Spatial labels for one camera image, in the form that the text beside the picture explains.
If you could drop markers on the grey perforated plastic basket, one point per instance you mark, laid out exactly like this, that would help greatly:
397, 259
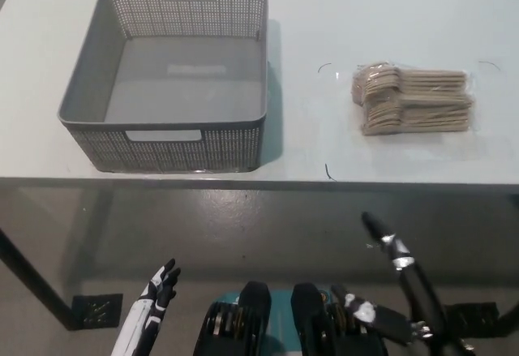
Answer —
121, 151

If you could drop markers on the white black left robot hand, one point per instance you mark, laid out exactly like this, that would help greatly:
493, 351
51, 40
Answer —
142, 319

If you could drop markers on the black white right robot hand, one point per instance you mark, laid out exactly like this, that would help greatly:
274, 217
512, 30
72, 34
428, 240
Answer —
417, 287

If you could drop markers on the black table leg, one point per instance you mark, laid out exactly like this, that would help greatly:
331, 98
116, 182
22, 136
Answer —
36, 277
511, 318

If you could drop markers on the clear bag of wooden cutlery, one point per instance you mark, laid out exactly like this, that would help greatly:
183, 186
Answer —
421, 100

